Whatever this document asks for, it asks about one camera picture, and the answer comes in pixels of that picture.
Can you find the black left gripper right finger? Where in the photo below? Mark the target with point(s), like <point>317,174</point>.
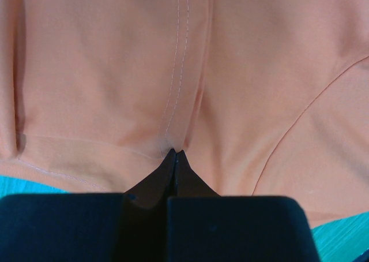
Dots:
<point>204,226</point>

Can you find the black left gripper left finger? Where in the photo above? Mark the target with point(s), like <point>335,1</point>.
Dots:
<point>126,226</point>

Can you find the orange t shirt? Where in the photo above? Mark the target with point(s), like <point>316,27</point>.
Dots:
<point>266,97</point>

